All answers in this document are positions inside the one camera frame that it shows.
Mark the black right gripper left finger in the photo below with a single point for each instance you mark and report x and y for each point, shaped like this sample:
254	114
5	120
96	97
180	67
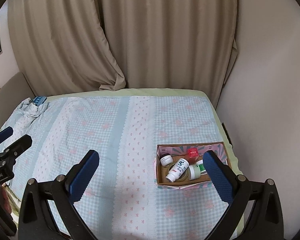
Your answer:
36	220

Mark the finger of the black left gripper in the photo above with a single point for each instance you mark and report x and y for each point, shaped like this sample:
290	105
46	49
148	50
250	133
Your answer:
17	148
5	134

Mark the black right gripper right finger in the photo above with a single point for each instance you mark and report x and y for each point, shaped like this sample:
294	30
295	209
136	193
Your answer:
265	220

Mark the white lidded pale green jar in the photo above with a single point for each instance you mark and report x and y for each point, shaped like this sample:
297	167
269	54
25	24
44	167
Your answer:
194	172

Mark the white jar with green label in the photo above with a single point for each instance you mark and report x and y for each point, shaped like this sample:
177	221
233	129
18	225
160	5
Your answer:
201	166

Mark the clear packing tape roll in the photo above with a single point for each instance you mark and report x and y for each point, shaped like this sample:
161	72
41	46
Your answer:
183	177

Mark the small red and white box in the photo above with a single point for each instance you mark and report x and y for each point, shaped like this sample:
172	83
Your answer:
192	154

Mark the white bottle with blue print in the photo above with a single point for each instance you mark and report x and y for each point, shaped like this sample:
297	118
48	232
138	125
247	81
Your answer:
177	170

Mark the dark jar with grey lid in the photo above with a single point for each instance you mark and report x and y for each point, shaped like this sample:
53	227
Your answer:
166	159

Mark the person's left hand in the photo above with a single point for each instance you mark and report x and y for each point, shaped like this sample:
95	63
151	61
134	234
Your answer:
4	199

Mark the beige sofa backrest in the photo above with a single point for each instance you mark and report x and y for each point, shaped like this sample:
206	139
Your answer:
12	93

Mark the blue patterned small pouch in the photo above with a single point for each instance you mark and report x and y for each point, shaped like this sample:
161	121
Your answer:
39	100

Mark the blue checkered floral bedsheet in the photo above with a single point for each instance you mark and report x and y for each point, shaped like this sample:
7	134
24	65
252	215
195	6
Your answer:
123	200

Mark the cardboard box with pink flaps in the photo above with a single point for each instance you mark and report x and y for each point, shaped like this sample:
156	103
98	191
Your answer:
178	151

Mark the beige curtain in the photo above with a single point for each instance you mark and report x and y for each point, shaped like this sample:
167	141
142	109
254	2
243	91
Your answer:
70	46

